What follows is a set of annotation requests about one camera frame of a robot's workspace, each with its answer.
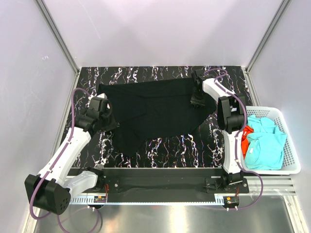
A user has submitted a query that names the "purple cable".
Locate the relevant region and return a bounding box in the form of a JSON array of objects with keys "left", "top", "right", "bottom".
[
  {"left": 29, "top": 87, "right": 105, "bottom": 232},
  {"left": 203, "top": 68, "right": 264, "bottom": 211}
]

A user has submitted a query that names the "black t shirt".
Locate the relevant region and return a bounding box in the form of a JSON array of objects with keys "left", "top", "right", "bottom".
[{"left": 97, "top": 78, "right": 216, "bottom": 157}]

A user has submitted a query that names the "black marbled table mat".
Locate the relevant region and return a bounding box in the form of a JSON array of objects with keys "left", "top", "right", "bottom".
[{"left": 52, "top": 66, "right": 255, "bottom": 168}]

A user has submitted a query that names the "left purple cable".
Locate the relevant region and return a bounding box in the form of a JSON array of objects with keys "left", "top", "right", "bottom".
[{"left": 29, "top": 87, "right": 105, "bottom": 232}]

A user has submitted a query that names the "right aluminium frame post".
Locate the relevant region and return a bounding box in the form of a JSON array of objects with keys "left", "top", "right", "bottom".
[{"left": 245, "top": 0, "right": 292, "bottom": 73}]

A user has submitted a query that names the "teal t shirt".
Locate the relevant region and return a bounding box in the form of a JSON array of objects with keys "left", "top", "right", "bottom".
[{"left": 244, "top": 115, "right": 287, "bottom": 170}]

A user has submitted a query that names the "white slotted cable duct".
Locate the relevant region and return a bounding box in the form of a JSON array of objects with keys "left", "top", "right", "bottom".
[{"left": 69, "top": 193, "right": 225, "bottom": 206}]

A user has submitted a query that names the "left connector board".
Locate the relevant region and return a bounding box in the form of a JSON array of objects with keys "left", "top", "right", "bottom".
[{"left": 94, "top": 196, "right": 107, "bottom": 203}]

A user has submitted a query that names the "aluminium frame post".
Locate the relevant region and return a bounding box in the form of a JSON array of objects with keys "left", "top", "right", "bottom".
[
  {"left": 245, "top": 0, "right": 292, "bottom": 73},
  {"left": 35, "top": 0, "right": 80, "bottom": 74}
]

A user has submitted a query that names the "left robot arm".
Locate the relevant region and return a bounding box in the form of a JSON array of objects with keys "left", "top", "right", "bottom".
[{"left": 24, "top": 94, "right": 118, "bottom": 218}]

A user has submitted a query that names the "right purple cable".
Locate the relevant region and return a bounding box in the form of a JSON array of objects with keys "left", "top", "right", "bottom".
[{"left": 203, "top": 68, "right": 264, "bottom": 211}]

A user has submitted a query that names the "connector board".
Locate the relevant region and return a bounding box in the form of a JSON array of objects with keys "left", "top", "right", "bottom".
[
  {"left": 94, "top": 196, "right": 107, "bottom": 203},
  {"left": 225, "top": 197, "right": 240, "bottom": 205}
]

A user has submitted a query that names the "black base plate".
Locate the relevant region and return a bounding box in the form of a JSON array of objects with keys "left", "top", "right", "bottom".
[{"left": 101, "top": 168, "right": 249, "bottom": 196}]

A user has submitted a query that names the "orange t shirt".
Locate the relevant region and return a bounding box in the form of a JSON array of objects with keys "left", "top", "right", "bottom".
[{"left": 241, "top": 125, "right": 254, "bottom": 158}]

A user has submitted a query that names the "right connector board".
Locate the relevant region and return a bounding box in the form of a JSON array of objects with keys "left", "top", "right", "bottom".
[{"left": 225, "top": 197, "right": 240, "bottom": 205}]

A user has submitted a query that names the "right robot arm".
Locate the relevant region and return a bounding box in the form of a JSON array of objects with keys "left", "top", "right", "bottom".
[{"left": 190, "top": 70, "right": 247, "bottom": 194}]

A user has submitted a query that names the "left aluminium frame post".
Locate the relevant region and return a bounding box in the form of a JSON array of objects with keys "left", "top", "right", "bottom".
[{"left": 35, "top": 0, "right": 80, "bottom": 74}]

